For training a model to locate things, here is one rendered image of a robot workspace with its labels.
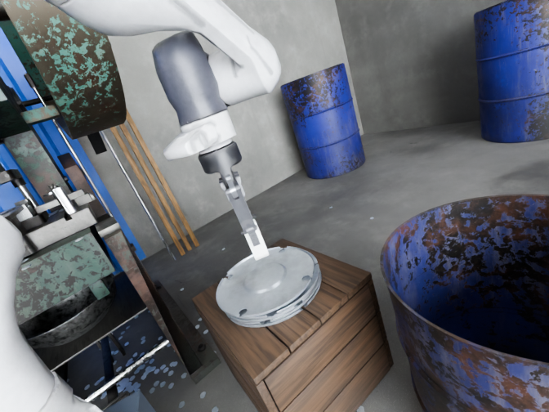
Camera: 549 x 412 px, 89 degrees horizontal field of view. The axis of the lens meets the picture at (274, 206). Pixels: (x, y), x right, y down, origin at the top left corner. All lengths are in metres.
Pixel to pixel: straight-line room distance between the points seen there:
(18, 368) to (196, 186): 2.18
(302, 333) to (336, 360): 0.15
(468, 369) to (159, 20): 0.61
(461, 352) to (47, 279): 0.99
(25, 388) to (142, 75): 2.26
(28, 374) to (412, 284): 0.72
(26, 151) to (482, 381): 1.44
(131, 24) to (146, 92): 2.06
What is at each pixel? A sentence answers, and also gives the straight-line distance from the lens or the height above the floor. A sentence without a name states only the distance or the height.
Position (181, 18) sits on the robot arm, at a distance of 0.45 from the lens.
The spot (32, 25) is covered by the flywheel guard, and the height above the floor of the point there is 1.14.
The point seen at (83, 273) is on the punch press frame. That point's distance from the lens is 1.04.
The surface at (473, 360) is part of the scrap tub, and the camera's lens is 0.49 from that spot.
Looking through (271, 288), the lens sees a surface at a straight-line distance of 0.77.
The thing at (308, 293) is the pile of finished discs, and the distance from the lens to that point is 0.73.
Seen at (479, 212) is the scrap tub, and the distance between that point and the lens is 0.80.
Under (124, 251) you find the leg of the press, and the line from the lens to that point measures 0.97.
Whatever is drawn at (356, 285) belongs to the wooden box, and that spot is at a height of 0.35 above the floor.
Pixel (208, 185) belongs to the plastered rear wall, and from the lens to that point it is 2.58.
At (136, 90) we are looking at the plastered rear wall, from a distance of 2.49.
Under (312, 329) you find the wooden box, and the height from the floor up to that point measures 0.34.
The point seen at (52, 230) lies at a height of 0.68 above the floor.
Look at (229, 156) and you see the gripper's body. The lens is 0.50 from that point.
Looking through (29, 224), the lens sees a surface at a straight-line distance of 1.18.
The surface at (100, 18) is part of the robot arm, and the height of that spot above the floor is 0.98.
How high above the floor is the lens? 0.83
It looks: 20 degrees down
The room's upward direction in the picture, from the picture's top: 20 degrees counter-clockwise
